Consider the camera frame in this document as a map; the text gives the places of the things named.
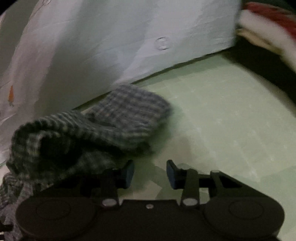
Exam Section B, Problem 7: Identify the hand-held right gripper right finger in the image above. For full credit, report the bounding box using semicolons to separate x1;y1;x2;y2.
166;159;249;207

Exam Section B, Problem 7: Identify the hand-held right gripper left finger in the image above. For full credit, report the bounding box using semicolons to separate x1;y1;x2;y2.
55;159;135;208

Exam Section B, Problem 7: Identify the blue white plaid shirt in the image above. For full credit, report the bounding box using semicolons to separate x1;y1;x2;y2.
0;85;173;209

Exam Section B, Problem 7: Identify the green grid mat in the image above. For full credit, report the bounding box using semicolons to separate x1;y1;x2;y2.
76;52;296;232

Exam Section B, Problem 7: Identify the grey garment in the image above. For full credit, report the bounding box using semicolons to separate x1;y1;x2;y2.
0;197;21;241

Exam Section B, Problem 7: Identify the carrot print light blue quilt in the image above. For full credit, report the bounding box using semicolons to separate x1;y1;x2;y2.
0;0;241;160

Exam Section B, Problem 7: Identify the red white striped blanket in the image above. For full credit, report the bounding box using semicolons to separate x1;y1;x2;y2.
236;2;296;70

